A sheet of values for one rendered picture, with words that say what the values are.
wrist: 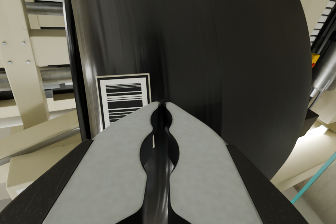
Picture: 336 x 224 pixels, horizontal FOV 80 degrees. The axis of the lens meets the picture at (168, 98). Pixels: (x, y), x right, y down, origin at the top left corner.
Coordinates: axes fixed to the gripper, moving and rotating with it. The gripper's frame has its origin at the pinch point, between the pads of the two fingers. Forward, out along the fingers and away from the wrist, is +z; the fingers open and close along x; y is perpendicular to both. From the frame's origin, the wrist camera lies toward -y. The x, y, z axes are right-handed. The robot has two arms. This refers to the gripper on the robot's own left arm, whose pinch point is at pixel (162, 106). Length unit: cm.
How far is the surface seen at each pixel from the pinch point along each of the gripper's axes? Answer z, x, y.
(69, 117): 59, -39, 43
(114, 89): 3.2, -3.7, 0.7
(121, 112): 2.6, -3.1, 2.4
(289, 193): 196, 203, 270
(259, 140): 6.4, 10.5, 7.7
